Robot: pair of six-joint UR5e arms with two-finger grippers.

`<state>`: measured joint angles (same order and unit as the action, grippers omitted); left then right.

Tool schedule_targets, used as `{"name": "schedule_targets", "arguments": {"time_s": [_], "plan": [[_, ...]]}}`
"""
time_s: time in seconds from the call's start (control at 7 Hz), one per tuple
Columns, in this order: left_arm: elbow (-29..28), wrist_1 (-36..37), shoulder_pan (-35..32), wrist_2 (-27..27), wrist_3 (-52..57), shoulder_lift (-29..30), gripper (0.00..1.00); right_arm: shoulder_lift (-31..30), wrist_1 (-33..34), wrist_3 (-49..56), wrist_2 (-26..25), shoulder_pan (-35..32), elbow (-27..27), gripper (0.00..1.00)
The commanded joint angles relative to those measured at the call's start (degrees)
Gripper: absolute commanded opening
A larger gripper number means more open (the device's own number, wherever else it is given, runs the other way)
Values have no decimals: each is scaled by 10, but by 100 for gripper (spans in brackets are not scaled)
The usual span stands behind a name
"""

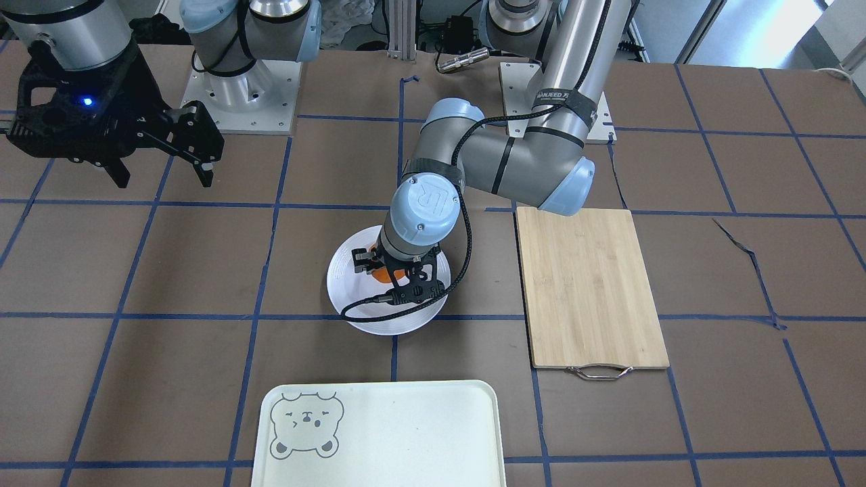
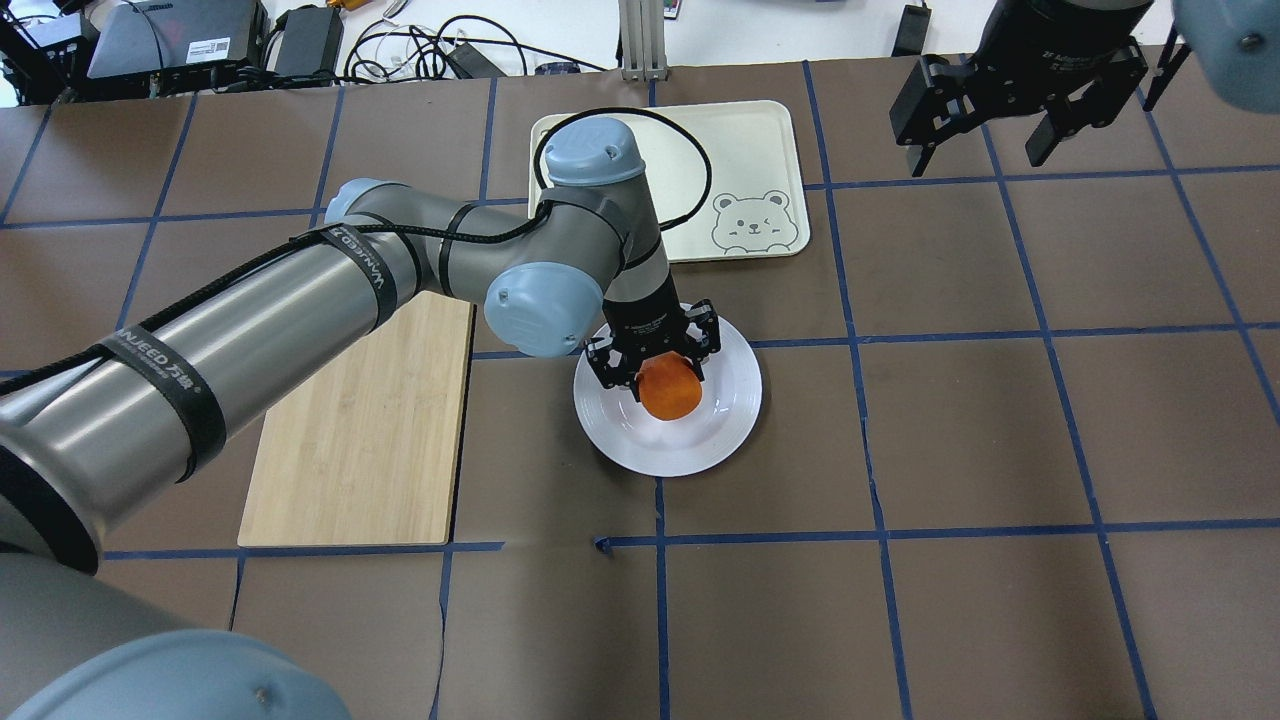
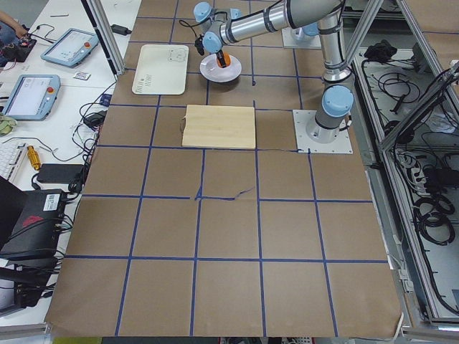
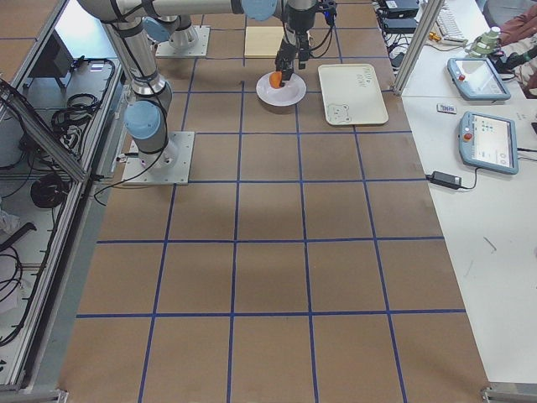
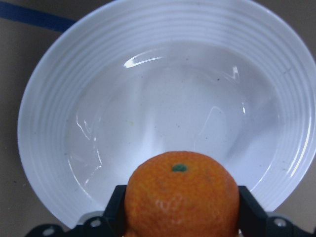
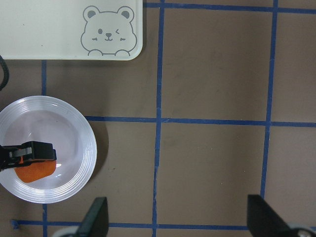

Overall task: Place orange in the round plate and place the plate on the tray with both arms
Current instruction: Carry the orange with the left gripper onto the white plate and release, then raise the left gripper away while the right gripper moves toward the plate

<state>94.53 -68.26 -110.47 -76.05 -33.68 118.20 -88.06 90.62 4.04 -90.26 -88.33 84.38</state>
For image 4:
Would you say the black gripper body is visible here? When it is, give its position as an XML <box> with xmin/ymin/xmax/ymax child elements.
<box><xmin>278</xmin><ymin>27</ymin><xmax>310</xmax><ymax>70</ymax></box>
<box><xmin>317</xmin><ymin>0</ymin><xmax>337</xmax><ymax>21</ymax></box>

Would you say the orange mandarin fruit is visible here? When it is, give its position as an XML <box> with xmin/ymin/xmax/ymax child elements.
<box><xmin>268</xmin><ymin>71</ymin><xmax>282</xmax><ymax>89</ymax></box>

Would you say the white round plate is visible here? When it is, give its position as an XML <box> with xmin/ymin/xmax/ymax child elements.
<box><xmin>256</xmin><ymin>73</ymin><xmax>306</xmax><ymax>107</ymax></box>

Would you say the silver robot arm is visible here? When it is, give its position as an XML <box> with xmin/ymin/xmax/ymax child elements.
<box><xmin>143</xmin><ymin>1</ymin><xmax>336</xmax><ymax>49</ymax></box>
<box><xmin>80</xmin><ymin>1</ymin><xmax>325</xmax><ymax>165</ymax></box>

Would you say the cream bear-print tray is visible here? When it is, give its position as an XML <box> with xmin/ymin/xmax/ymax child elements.
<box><xmin>318</xmin><ymin>64</ymin><xmax>388</xmax><ymax>126</ymax></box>

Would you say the bamboo cutting board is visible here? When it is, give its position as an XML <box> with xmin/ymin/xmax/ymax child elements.
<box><xmin>244</xmin><ymin>26</ymin><xmax>284</xmax><ymax>59</ymax></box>

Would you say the far teach pendant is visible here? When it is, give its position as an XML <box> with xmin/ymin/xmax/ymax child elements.
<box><xmin>446</xmin><ymin>58</ymin><xmax>511</xmax><ymax>102</ymax></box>

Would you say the teach pendant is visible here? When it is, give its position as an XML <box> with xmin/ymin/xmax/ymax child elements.
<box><xmin>446</xmin><ymin>58</ymin><xmax>511</xmax><ymax>102</ymax></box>
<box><xmin>458</xmin><ymin>112</ymin><xmax>519</xmax><ymax>175</ymax></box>

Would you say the black power adapter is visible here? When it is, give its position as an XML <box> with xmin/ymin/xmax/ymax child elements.
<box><xmin>425</xmin><ymin>170</ymin><xmax>461</xmax><ymax>190</ymax></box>

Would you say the near teach pendant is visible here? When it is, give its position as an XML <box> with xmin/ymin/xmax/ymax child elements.
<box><xmin>458</xmin><ymin>112</ymin><xmax>519</xmax><ymax>175</ymax></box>

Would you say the aluminium frame post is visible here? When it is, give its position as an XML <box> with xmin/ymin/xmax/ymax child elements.
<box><xmin>393</xmin><ymin>0</ymin><xmax>445</xmax><ymax>96</ymax></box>

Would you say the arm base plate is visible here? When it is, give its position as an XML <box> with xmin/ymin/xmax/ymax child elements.
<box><xmin>122</xmin><ymin>131</ymin><xmax>195</xmax><ymax>186</ymax></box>
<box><xmin>156</xmin><ymin>25</ymin><xmax>211</xmax><ymax>59</ymax></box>

